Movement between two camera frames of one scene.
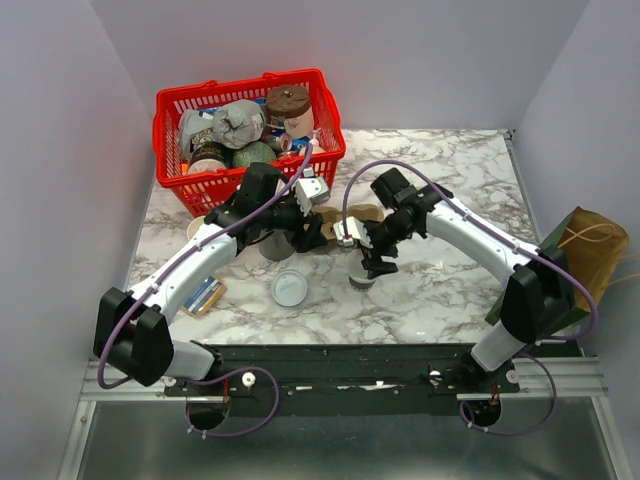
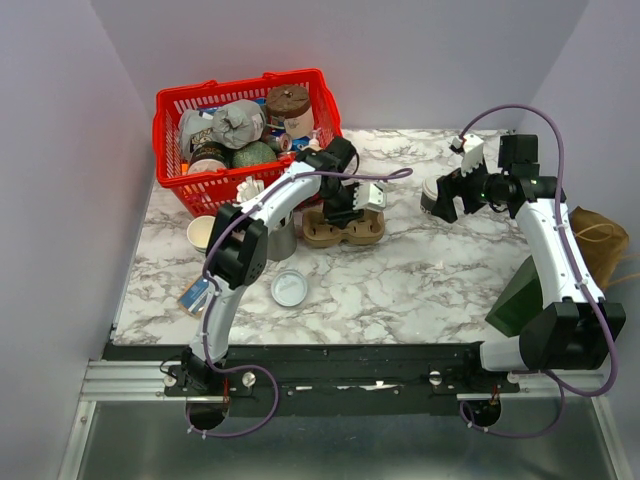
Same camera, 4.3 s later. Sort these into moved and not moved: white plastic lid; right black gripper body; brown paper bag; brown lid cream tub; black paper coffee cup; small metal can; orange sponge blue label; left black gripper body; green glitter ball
Moved: left black gripper body; black paper coffee cup; right black gripper body
Not moved: brown paper bag; green glitter ball; small metal can; brown lid cream tub; white plastic lid; orange sponge blue label
